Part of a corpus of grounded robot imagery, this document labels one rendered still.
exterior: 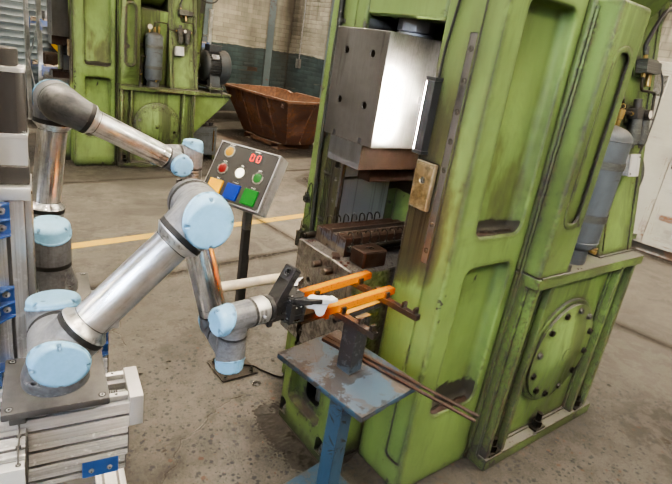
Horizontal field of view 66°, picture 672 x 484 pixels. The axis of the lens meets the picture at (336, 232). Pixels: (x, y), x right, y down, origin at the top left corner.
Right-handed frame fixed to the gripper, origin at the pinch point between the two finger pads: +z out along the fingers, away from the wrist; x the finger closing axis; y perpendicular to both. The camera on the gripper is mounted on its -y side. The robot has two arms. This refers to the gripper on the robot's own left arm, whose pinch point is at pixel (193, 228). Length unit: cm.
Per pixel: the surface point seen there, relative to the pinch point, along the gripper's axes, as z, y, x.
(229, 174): -13.7, -23.4, -32.4
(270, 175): -18.0, -36.8, -16.4
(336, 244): -2, -51, 26
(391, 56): -75, -54, 36
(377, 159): -38, -60, 30
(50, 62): 4, 39, -686
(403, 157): -39, -74, 28
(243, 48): -48, -305, -868
